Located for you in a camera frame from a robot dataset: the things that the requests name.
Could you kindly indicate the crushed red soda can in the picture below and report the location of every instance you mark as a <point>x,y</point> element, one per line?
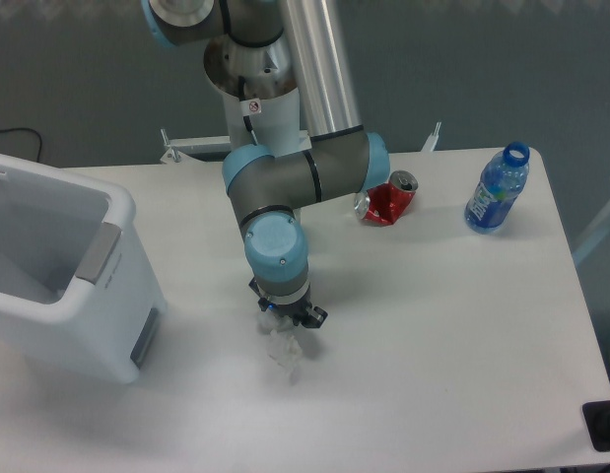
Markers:
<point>387,202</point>

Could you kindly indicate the white frame at right edge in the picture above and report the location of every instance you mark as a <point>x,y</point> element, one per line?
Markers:
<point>594,233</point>

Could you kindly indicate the black device at edge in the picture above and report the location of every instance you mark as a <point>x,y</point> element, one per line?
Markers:
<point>597,419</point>

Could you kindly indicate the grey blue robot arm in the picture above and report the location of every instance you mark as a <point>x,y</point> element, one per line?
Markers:
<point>267,191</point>

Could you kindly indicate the white plastic trash bin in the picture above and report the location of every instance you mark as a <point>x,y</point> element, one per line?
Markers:
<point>77,288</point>

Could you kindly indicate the blue plastic water bottle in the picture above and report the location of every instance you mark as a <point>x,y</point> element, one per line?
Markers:
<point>501,181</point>

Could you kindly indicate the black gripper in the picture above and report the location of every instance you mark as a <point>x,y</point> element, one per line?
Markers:
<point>299,310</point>

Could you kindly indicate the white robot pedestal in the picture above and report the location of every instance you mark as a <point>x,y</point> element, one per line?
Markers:
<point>259,92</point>

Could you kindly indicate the white paper ball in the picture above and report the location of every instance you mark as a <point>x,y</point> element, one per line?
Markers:
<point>282,345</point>

